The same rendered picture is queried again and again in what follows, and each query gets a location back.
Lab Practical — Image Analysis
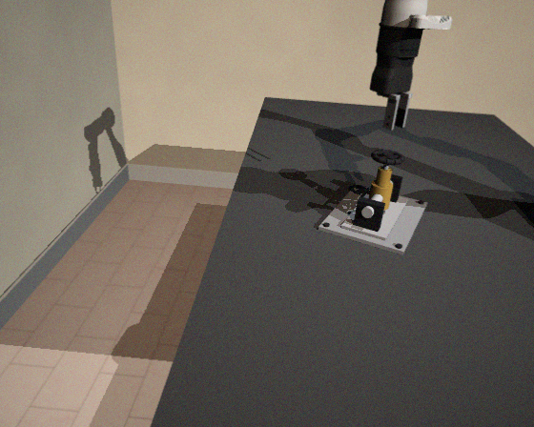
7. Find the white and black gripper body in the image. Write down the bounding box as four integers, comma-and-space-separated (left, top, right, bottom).
370, 0, 452, 94

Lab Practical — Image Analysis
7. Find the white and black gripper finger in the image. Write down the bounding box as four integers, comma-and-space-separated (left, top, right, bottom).
377, 93, 401, 131
395, 91, 413, 128

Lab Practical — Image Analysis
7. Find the light grey mounting plate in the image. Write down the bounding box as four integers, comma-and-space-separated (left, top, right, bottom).
318, 185, 427, 255

